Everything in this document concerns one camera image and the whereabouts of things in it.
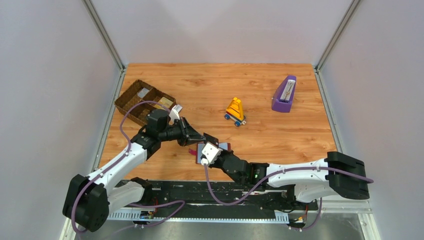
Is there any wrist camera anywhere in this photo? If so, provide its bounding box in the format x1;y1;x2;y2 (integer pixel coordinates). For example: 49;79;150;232
168;104;183;123
200;143;223;166

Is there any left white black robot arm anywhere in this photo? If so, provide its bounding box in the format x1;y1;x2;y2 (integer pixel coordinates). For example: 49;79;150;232
62;109;206;232

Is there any yellow toy truck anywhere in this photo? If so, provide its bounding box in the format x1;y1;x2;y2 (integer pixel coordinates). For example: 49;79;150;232
224;97;246;127

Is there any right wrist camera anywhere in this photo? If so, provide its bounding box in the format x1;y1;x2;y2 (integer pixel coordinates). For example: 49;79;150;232
200;143;223;166

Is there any brown woven divided basket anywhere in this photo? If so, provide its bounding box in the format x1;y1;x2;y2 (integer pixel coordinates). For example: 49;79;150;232
114;79;177;127

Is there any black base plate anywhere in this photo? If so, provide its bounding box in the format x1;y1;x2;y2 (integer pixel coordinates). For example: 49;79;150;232
137;180;319;219

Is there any gold card in basket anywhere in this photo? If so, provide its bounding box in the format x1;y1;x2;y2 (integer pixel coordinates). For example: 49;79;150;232
155;97;174;109

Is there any red leather card holder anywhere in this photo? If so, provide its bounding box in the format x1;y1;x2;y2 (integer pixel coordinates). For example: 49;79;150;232
188;142;231;166

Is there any white slotted cable duct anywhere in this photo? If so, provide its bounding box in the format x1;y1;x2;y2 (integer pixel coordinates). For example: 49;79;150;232
107;209;290;224

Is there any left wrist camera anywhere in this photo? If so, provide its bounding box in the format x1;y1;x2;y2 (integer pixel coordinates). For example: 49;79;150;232
168;104;183;123

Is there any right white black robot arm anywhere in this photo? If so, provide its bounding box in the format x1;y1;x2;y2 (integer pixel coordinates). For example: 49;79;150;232
209;150;373;203

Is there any silver card in basket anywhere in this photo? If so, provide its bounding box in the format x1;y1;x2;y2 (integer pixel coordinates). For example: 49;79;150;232
137;87;150;99

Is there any purple metronome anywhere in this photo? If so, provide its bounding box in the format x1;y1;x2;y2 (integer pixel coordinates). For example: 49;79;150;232
271;75;297;113

